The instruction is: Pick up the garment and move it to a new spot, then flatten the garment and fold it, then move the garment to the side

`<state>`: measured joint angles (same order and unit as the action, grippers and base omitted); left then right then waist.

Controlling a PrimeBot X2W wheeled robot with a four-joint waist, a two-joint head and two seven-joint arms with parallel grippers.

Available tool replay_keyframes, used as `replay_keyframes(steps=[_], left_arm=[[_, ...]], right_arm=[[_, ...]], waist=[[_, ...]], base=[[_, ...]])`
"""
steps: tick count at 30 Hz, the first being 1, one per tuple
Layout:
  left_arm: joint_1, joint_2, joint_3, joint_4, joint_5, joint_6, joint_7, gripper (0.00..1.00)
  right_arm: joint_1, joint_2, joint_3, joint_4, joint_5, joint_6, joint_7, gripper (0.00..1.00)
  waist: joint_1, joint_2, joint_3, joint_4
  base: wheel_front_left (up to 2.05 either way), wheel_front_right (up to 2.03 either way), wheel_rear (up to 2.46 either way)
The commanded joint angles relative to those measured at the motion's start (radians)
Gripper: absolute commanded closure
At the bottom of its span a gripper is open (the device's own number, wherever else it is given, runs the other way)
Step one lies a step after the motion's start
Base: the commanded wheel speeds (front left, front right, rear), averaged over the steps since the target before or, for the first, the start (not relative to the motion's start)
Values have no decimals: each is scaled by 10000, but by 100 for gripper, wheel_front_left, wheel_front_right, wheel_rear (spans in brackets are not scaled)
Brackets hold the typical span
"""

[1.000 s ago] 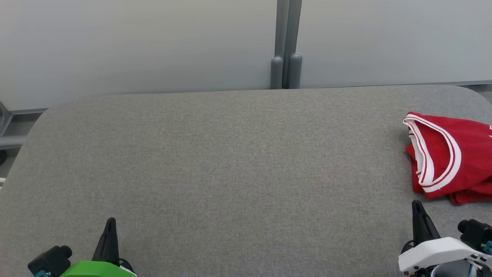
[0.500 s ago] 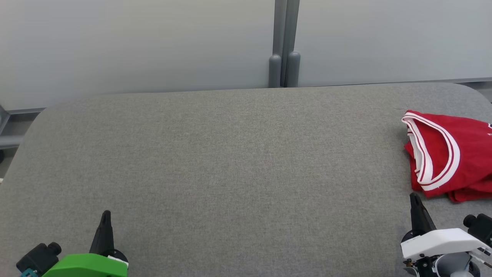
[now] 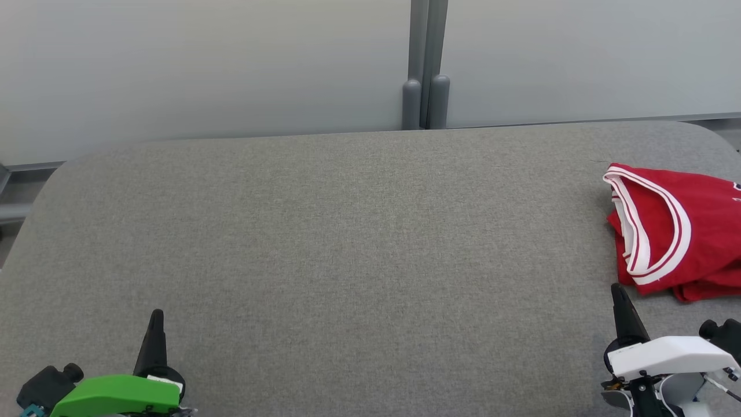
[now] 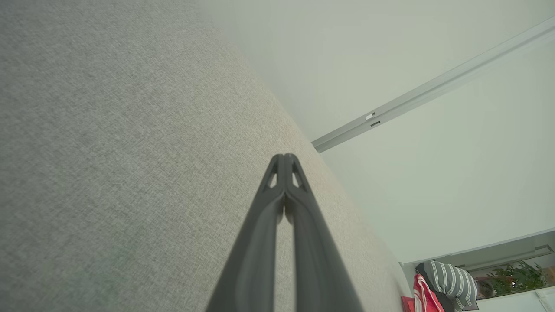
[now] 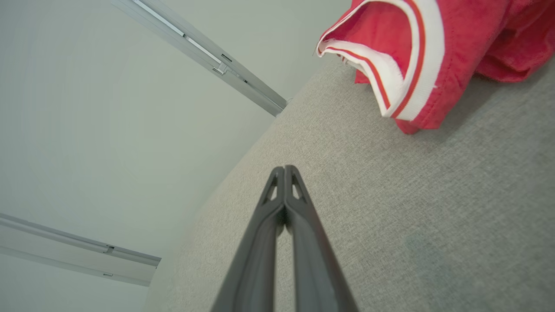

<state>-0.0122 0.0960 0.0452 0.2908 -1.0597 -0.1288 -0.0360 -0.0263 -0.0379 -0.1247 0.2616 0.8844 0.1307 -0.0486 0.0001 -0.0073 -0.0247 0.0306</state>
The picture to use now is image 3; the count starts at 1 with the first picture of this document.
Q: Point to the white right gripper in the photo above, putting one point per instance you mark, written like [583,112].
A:
[666,356]

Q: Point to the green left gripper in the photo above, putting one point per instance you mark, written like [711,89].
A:
[116,397]

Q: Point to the red jersey white striped sleeves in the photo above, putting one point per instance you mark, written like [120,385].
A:
[709,231]

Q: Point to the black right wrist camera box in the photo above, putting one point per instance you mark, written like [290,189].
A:
[723,339]

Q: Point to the grey partition base rail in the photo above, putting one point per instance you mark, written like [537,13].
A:
[29,166]
[579,120]

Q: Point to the grey metal partition post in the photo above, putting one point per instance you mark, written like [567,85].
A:
[411,104]
[439,101]

